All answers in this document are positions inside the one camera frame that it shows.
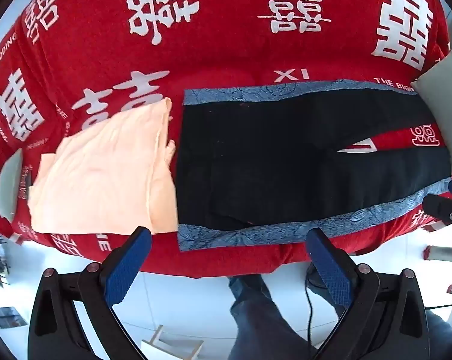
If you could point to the pale grey-green pillow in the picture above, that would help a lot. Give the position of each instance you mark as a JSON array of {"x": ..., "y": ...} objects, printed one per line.
[
  {"x": 445, "y": 93},
  {"x": 10, "y": 185}
]

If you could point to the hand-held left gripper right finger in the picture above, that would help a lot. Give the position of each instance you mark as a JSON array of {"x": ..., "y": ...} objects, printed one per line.
[{"x": 331, "y": 270}]

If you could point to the red printed blanket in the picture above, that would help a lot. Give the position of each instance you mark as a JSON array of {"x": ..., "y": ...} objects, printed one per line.
[{"x": 229, "y": 45}]

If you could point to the person's leg in jeans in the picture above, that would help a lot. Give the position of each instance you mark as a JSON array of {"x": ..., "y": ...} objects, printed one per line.
[{"x": 263, "y": 318}]

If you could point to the white wooden stool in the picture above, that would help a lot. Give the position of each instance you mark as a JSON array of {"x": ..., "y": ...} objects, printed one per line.
[{"x": 173, "y": 345}]

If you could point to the black pants with blue trim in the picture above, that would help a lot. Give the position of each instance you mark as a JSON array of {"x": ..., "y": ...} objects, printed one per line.
[{"x": 267, "y": 157}]

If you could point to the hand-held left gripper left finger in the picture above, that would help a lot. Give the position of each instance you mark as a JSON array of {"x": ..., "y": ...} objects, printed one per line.
[{"x": 124, "y": 270}]

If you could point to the peach folded cloth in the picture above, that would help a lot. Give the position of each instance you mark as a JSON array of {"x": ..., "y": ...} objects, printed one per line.
[{"x": 106, "y": 172}]

